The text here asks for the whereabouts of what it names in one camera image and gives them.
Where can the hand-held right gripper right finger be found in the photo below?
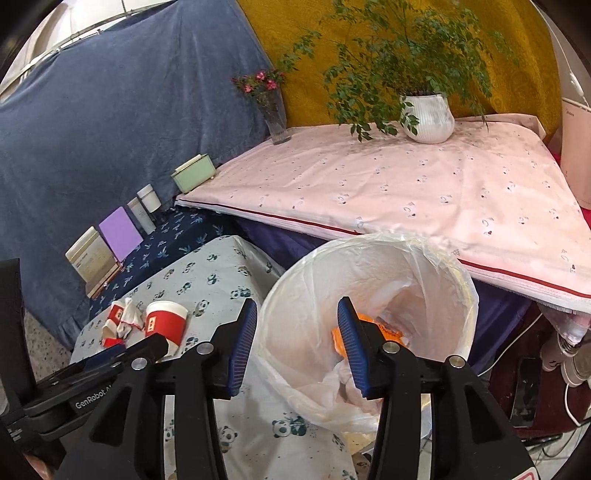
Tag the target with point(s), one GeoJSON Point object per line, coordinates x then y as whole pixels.
{"type": "Point", "coordinates": [351, 350]}

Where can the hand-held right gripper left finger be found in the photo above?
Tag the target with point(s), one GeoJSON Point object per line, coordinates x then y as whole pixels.
{"type": "Point", "coordinates": [242, 344]}

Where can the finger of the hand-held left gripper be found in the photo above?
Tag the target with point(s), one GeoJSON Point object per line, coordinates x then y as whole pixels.
{"type": "Point", "coordinates": [138, 348]}
{"type": "Point", "coordinates": [11, 323]}

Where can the white tissue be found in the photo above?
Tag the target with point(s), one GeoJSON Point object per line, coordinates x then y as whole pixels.
{"type": "Point", "coordinates": [131, 318]}

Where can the large red paper cup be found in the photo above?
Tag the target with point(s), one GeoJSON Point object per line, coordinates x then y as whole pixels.
{"type": "Point", "coordinates": [164, 325]}

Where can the crushed small red paper cup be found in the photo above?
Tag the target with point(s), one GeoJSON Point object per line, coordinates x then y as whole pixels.
{"type": "Point", "coordinates": [113, 318]}

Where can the orange plastic bag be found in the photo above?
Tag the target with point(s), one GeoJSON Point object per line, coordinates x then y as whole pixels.
{"type": "Point", "coordinates": [392, 330]}

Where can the bin with white plastic liner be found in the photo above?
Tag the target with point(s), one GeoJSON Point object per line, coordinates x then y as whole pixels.
{"type": "Point", "coordinates": [415, 295]}

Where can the panda printed cloth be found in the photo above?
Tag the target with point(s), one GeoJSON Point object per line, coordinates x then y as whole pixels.
{"type": "Point", "coordinates": [207, 277]}

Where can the beige calendar on wooden stand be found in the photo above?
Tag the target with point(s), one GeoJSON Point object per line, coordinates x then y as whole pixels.
{"type": "Point", "coordinates": [90, 258]}

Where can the purple card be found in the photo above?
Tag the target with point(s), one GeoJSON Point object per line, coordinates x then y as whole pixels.
{"type": "Point", "coordinates": [121, 233]}

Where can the navy floral cloth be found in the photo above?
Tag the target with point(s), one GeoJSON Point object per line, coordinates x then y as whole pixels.
{"type": "Point", "coordinates": [175, 235]}

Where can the grey cosmetic tube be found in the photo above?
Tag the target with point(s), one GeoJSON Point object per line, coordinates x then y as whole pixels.
{"type": "Point", "coordinates": [141, 216]}

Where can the white jar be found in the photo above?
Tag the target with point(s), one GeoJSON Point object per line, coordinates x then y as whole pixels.
{"type": "Point", "coordinates": [149, 199]}

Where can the pink printed cloth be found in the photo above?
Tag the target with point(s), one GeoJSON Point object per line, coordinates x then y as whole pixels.
{"type": "Point", "coordinates": [392, 194]}

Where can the light green box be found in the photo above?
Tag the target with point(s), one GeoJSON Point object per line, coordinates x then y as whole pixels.
{"type": "Point", "coordinates": [191, 177]}

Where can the glass vase with pink flowers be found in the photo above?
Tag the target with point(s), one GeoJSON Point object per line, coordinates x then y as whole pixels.
{"type": "Point", "coordinates": [277, 124]}

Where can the blue backdrop cloth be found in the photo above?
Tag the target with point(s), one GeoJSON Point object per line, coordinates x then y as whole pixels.
{"type": "Point", "coordinates": [115, 115]}

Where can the green plant in white pot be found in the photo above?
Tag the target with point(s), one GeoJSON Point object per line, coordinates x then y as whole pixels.
{"type": "Point", "coordinates": [427, 117]}

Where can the metal curtain rod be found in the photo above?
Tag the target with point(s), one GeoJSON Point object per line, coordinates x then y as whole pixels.
{"type": "Point", "coordinates": [46, 48]}

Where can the pink appliance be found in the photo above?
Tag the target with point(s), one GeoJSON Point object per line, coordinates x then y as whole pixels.
{"type": "Point", "coordinates": [577, 152]}

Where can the yellow backdrop cloth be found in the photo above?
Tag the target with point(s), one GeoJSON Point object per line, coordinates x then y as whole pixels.
{"type": "Point", "coordinates": [508, 27]}

